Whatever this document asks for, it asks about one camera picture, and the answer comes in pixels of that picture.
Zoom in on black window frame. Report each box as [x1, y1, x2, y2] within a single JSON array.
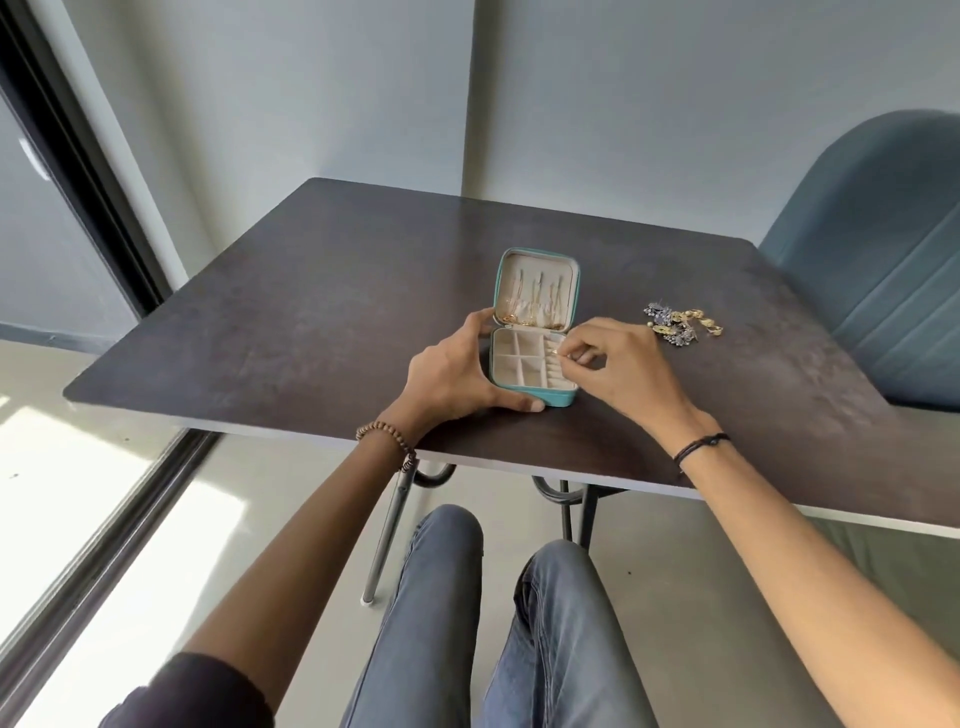
[[0, 0, 220, 728]]

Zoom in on person's left forearm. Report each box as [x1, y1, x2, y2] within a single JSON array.
[[178, 433, 420, 700]]

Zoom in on grey jeans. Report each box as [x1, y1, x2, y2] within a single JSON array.
[[339, 504, 663, 728]]

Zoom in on person's right forearm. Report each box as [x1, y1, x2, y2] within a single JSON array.
[[675, 435, 960, 728]]

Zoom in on silver metal table leg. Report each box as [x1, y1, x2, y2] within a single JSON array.
[[361, 466, 418, 608]]

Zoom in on blue upholstered chair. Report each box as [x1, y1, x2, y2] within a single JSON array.
[[757, 109, 960, 412]]

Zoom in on teal jewelry box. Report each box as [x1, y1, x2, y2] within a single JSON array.
[[487, 247, 582, 410]]

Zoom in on brown beaded bracelet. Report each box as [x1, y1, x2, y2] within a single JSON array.
[[355, 421, 418, 474]]

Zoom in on black sleeve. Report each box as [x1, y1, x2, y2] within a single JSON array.
[[97, 651, 276, 728]]

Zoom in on person's right hand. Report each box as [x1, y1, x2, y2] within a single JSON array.
[[550, 316, 715, 453]]

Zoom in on black metal table frame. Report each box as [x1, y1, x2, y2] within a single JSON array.
[[412, 462, 627, 550]]

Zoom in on black cord wristband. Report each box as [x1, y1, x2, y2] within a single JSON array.
[[672, 432, 732, 475]]

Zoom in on person's left hand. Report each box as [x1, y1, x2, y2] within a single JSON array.
[[384, 307, 546, 451]]

